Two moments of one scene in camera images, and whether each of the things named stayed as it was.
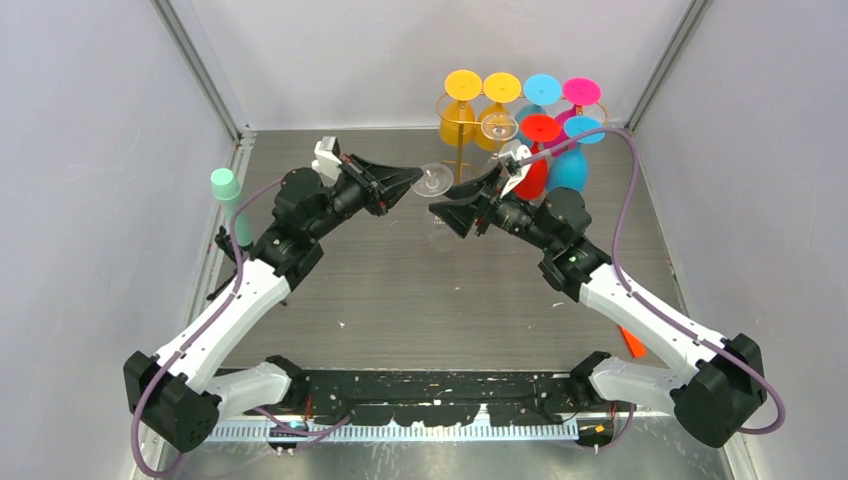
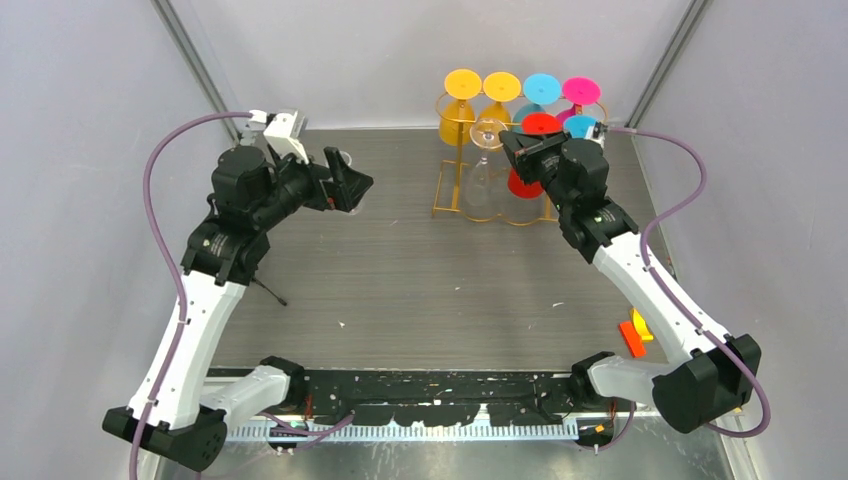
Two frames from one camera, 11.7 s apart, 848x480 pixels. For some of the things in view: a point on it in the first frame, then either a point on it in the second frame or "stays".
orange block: (636, 347) stays
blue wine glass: (540, 90) stays
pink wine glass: (578, 92) stays
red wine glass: (537, 129) stays
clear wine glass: (435, 179) to (346, 158)
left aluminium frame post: (200, 69) stays
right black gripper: (461, 214) to (523, 151)
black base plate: (422, 398) stays
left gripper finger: (395, 187) to (347, 195)
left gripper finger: (380, 172) to (338, 168)
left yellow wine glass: (460, 86) stays
